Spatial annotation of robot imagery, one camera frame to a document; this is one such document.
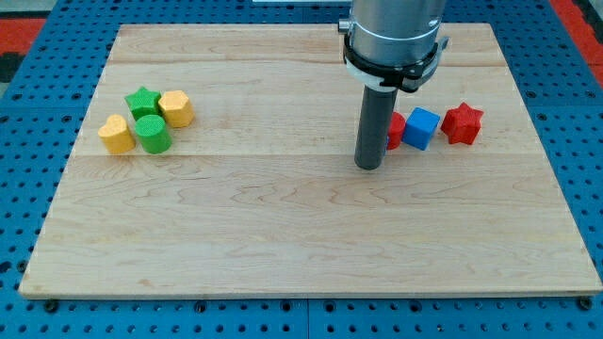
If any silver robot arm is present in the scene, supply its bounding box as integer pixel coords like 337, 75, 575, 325
338, 0, 448, 92

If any red star block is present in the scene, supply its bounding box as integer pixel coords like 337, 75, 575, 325
440, 102, 484, 145

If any green star block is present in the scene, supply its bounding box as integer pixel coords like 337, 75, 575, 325
124, 87, 161, 121

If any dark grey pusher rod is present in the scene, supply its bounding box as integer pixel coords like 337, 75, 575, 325
354, 86, 397, 170

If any light wooden board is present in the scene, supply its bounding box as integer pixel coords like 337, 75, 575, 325
20, 24, 602, 299

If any red cylinder block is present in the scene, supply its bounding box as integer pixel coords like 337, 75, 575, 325
386, 111, 406, 151

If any blue cube block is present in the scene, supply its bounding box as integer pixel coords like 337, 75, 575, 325
401, 107, 440, 151

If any yellow hexagon block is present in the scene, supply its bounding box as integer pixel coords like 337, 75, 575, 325
158, 90, 195, 128

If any green cylinder block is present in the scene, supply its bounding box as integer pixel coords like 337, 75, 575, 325
135, 115, 172, 154

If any yellow heart block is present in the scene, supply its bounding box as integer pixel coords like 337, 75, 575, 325
97, 114, 136, 154

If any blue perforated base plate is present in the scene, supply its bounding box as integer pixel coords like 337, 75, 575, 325
1, 0, 602, 338

